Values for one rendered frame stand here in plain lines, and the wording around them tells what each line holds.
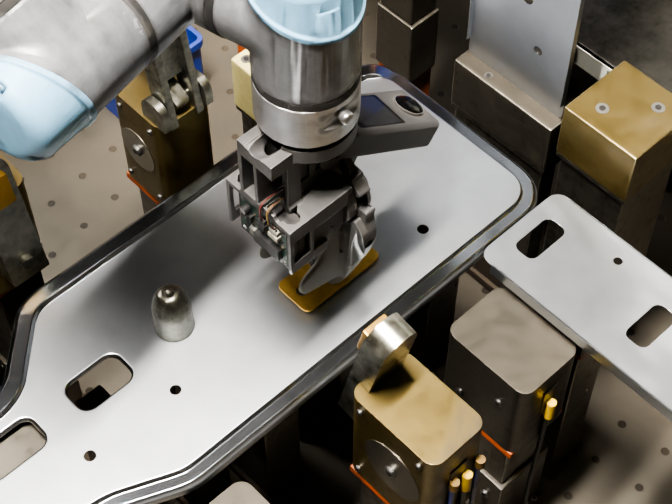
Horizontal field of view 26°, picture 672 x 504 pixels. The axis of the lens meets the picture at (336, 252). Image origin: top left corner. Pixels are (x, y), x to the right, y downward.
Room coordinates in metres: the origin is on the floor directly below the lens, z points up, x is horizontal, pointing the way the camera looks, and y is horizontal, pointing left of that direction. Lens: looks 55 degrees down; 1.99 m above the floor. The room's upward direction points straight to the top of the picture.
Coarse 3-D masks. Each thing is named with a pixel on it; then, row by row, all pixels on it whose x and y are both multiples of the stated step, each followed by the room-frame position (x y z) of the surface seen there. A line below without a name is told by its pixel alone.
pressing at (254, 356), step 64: (448, 128) 0.84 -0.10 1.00; (192, 192) 0.77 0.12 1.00; (384, 192) 0.77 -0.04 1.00; (448, 192) 0.77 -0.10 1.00; (512, 192) 0.77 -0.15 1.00; (128, 256) 0.70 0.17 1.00; (192, 256) 0.70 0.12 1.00; (256, 256) 0.70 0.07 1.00; (384, 256) 0.70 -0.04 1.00; (448, 256) 0.70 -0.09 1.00; (64, 320) 0.64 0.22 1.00; (128, 320) 0.64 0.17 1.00; (256, 320) 0.64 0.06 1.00; (320, 320) 0.64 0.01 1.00; (64, 384) 0.58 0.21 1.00; (128, 384) 0.58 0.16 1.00; (192, 384) 0.58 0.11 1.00; (256, 384) 0.58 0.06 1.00; (320, 384) 0.58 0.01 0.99; (64, 448) 0.52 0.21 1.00; (128, 448) 0.52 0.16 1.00; (192, 448) 0.52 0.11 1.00
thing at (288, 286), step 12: (372, 252) 0.70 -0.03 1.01; (360, 264) 0.69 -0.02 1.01; (288, 276) 0.68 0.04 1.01; (300, 276) 0.68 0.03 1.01; (348, 276) 0.68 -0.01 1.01; (288, 288) 0.67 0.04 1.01; (324, 288) 0.67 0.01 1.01; (336, 288) 0.67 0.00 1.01; (300, 300) 0.66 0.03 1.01; (312, 300) 0.66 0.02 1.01; (324, 300) 0.66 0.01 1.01
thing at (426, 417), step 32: (384, 384) 0.55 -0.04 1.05; (416, 384) 0.55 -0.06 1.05; (384, 416) 0.53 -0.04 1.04; (416, 416) 0.53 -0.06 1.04; (448, 416) 0.53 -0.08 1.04; (480, 416) 0.53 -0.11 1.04; (384, 448) 0.52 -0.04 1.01; (416, 448) 0.50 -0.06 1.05; (448, 448) 0.50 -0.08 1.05; (384, 480) 0.52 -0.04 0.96; (416, 480) 0.49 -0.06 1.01; (448, 480) 0.50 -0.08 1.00
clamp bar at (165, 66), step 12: (180, 36) 0.83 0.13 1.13; (168, 48) 0.83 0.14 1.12; (180, 48) 0.83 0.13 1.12; (156, 60) 0.81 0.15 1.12; (168, 60) 0.83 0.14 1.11; (180, 60) 0.83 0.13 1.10; (192, 60) 0.83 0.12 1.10; (156, 72) 0.81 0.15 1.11; (168, 72) 0.82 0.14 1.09; (180, 72) 0.83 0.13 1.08; (192, 72) 0.83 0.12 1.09; (156, 84) 0.81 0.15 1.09; (168, 84) 0.81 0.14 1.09; (180, 84) 0.84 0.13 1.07; (192, 84) 0.83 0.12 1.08; (156, 96) 0.81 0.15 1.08; (168, 96) 0.81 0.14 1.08; (192, 96) 0.82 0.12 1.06; (168, 108) 0.81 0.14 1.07
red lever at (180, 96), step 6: (174, 78) 0.83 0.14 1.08; (174, 84) 0.83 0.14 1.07; (174, 90) 0.82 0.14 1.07; (180, 90) 0.83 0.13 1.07; (186, 90) 0.83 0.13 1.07; (174, 96) 0.82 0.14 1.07; (180, 96) 0.82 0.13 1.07; (186, 96) 0.82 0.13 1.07; (174, 102) 0.82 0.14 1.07; (180, 102) 0.82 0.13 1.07; (186, 102) 0.82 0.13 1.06
